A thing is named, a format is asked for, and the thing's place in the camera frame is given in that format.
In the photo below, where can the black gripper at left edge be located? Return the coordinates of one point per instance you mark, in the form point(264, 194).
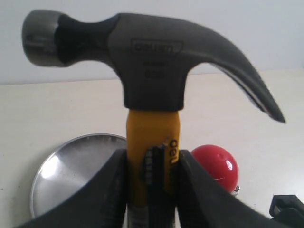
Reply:
point(288, 210)

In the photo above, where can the black and yellow claw hammer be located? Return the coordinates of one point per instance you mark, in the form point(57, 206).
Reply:
point(152, 56)

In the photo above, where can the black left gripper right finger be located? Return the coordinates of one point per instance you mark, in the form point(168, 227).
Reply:
point(204, 203)

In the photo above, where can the round stainless steel plate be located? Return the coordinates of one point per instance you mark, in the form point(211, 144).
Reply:
point(69, 167)

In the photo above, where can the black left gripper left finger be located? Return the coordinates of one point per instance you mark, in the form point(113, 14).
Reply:
point(101, 203)

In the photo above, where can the red dome push button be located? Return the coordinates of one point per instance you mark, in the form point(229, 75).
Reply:
point(220, 164)

